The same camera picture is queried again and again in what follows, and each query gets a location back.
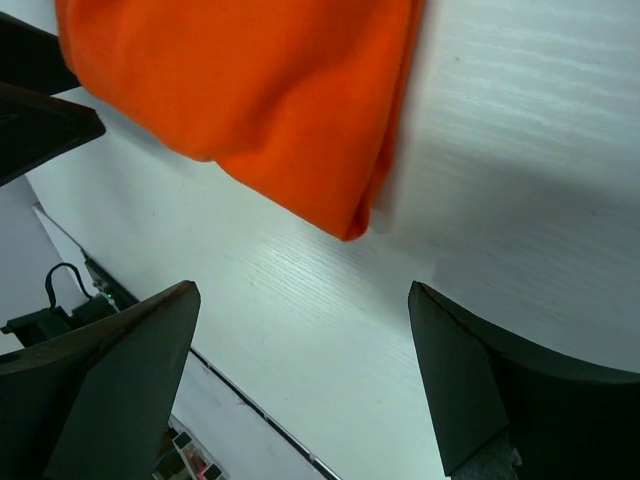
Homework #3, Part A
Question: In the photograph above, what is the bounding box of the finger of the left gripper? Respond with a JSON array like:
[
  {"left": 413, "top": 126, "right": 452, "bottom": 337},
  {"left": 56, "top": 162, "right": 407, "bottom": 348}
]
[
  {"left": 0, "top": 84, "right": 106, "bottom": 185},
  {"left": 0, "top": 12, "right": 80, "bottom": 95}
]

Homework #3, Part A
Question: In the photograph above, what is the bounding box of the orange t-shirt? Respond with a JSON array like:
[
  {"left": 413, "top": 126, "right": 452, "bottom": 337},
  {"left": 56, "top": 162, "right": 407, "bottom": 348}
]
[{"left": 55, "top": 1, "right": 424, "bottom": 241}]

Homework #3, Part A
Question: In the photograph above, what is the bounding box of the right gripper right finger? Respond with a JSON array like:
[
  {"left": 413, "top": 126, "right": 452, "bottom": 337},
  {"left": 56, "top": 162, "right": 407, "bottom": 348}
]
[{"left": 408, "top": 282, "right": 639, "bottom": 479}]

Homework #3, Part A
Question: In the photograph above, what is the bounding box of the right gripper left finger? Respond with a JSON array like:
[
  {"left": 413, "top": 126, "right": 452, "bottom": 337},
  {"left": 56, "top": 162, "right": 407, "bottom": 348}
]
[{"left": 0, "top": 279, "right": 202, "bottom": 480}]

